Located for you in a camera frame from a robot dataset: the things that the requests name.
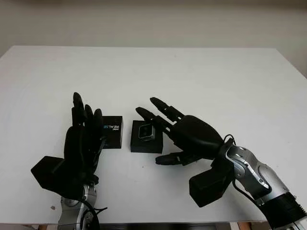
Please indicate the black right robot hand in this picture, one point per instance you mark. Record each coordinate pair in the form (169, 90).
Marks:
(194, 136)

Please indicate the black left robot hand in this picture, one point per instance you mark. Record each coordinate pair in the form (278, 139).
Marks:
(79, 148)

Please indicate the black RealSense box lid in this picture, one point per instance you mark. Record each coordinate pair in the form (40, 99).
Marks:
(112, 136)

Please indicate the small silver RealSense camera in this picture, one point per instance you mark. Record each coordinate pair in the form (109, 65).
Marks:
(146, 131)

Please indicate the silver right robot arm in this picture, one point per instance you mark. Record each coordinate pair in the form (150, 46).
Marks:
(263, 177)

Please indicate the black box base with insert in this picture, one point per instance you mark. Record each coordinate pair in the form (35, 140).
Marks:
(146, 146)

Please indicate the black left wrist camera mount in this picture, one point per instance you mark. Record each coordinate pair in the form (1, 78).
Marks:
(50, 172)

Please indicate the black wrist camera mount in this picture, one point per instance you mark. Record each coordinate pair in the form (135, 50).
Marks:
(208, 184)
(50, 172)

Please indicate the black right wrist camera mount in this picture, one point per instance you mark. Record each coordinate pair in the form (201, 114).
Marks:
(208, 184)

